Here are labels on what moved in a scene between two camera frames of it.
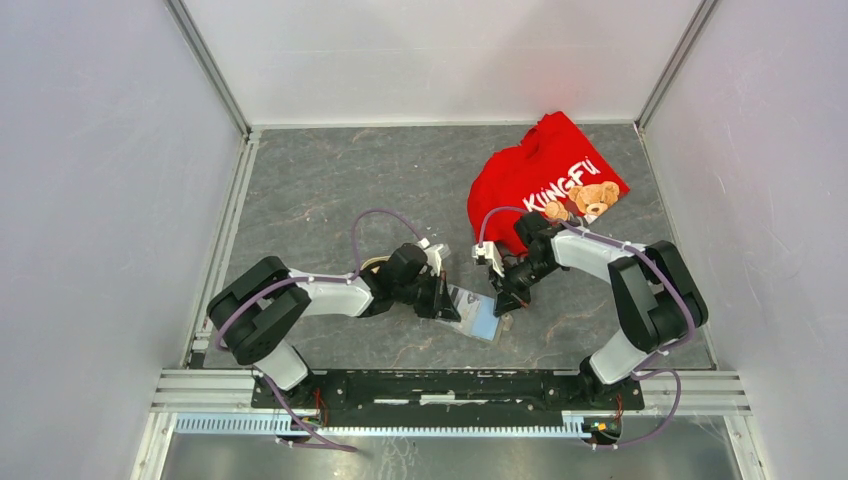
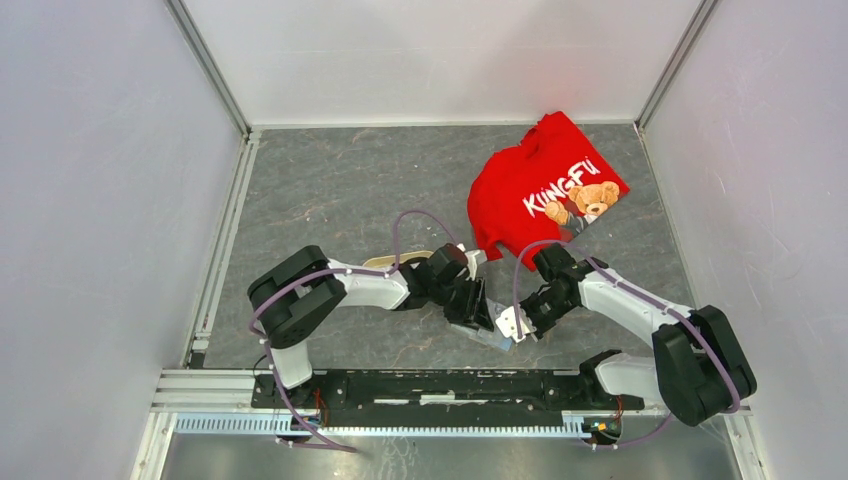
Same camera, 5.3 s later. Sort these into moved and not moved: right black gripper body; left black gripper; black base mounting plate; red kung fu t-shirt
Moved: left black gripper; right black gripper body
Not moved: red kung fu t-shirt; black base mounting plate
